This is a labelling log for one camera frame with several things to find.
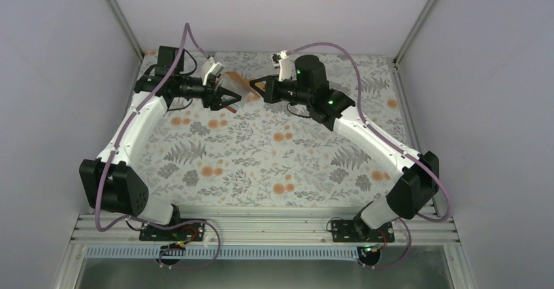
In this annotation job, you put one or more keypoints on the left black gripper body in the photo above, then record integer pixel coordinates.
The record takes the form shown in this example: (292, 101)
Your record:
(207, 100)

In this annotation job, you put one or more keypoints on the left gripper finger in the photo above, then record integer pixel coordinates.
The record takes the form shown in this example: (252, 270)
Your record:
(220, 90)
(227, 101)

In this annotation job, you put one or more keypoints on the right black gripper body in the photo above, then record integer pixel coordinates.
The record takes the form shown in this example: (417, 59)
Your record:
(274, 95)

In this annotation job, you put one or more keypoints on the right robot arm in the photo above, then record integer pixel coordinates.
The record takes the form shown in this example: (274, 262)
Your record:
(304, 82)

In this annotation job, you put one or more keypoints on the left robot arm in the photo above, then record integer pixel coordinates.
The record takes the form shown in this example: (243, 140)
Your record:
(110, 181)

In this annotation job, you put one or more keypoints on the floral patterned table mat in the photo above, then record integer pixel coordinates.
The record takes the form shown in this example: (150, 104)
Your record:
(262, 155)

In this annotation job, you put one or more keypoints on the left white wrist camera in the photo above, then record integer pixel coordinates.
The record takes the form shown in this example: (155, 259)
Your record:
(211, 69)

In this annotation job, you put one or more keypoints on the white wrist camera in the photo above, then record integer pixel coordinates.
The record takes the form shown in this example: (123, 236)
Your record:
(211, 69)
(282, 61)

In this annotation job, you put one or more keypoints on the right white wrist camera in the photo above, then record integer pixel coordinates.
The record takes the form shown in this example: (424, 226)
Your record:
(282, 61)

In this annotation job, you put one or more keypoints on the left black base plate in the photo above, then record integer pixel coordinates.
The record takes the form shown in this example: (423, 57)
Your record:
(186, 233)

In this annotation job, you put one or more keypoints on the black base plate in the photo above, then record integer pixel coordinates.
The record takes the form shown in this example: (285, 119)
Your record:
(352, 231)
(186, 233)

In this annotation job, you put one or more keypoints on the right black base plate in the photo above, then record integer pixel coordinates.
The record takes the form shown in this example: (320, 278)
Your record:
(352, 231)

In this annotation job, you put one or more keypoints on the aluminium rail frame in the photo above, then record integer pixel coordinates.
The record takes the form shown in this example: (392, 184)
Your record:
(304, 226)

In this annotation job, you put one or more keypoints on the slotted grey cable duct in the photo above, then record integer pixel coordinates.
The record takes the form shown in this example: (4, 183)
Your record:
(226, 252)

